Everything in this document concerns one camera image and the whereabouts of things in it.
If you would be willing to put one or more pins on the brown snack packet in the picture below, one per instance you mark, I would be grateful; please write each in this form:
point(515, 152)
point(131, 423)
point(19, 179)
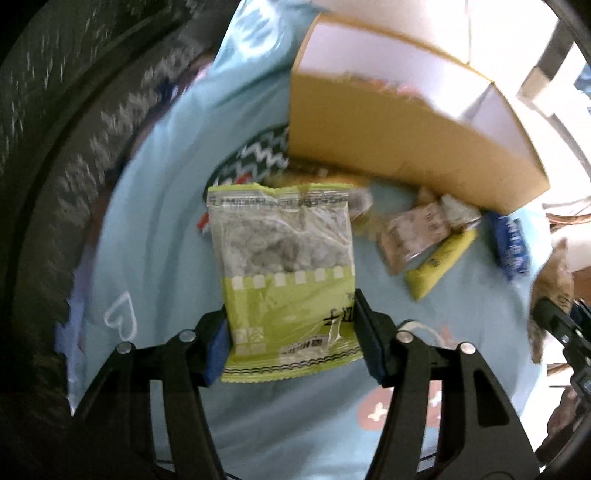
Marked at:
point(554, 277)

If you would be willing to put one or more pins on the green and clear snack packet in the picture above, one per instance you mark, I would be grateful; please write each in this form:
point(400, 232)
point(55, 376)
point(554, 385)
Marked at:
point(281, 286)

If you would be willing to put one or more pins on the red and white wrapper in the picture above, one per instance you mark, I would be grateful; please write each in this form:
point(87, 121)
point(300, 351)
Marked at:
point(203, 224)

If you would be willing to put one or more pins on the light blue printed blanket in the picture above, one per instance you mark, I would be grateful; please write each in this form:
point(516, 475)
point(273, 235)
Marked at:
point(161, 230)

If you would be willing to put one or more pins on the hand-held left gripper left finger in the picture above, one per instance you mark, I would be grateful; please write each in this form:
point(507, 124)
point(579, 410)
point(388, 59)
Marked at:
point(214, 355)

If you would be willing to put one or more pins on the wicker basket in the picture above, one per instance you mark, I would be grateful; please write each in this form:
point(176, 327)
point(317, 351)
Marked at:
point(568, 217)

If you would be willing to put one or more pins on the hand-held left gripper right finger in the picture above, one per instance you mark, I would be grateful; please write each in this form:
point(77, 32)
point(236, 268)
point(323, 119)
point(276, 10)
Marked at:
point(374, 364)

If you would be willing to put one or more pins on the beige printed snack packet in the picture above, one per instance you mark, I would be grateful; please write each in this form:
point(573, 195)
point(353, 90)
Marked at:
point(411, 235)

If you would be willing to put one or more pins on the dark blue snack packet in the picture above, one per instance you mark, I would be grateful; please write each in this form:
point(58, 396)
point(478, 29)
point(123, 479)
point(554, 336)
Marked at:
point(510, 244)

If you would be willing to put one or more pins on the black ornate carved furniture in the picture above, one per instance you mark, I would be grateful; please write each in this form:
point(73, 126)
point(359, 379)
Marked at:
point(55, 161)

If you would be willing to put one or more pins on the silver snack wrapper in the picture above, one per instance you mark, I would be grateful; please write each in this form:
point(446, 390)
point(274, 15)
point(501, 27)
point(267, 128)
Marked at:
point(459, 211)

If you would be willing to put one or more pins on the yellow-green stick snack packet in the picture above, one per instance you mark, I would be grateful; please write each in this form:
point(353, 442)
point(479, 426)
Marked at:
point(438, 265)

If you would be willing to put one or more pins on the yellow cardboard box white inside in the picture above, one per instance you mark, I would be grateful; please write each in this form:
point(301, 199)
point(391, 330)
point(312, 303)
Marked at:
point(392, 138)

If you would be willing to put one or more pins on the grey snack wrapper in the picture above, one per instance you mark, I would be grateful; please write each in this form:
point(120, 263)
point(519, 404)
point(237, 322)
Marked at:
point(362, 203)

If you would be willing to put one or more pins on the dark furniture leg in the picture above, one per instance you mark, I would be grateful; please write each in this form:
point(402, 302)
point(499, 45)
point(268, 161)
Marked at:
point(556, 46)

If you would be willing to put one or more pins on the tan snack packet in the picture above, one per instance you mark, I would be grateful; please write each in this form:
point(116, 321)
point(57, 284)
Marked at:
point(427, 196)

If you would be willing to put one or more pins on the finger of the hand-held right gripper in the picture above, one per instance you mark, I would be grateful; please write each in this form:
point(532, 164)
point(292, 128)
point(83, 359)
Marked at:
point(554, 321)

